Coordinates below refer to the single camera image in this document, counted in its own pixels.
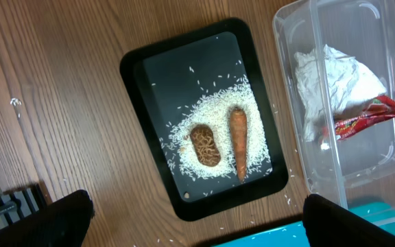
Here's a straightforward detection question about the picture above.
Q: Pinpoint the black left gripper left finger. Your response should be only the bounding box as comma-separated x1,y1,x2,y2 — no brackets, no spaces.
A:
0,189,94,247

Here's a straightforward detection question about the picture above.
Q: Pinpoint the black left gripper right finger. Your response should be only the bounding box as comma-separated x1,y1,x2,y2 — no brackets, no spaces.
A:
302,194,395,247

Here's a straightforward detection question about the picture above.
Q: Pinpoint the teal plastic tray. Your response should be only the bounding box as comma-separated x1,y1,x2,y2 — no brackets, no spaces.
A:
219,202,395,247

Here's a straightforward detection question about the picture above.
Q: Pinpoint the red silver snack wrapper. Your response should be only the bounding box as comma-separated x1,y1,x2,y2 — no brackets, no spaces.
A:
333,95,395,141

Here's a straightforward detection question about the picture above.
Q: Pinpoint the orange carrot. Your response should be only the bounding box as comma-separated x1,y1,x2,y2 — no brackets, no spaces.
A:
230,108,248,183

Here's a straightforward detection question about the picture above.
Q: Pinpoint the white napkin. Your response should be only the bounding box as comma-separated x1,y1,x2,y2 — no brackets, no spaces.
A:
294,45,387,141

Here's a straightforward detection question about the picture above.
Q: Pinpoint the white rice pile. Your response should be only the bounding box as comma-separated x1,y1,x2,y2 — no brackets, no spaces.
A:
159,77,273,180

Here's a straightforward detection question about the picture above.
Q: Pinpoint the clear plastic bin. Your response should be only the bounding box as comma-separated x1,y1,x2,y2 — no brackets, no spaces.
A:
272,1,395,226

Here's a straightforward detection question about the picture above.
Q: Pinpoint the black bin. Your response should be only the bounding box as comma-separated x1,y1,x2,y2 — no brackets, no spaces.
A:
120,18,289,221

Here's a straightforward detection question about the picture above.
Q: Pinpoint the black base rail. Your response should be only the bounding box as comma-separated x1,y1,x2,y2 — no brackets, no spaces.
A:
0,184,47,230

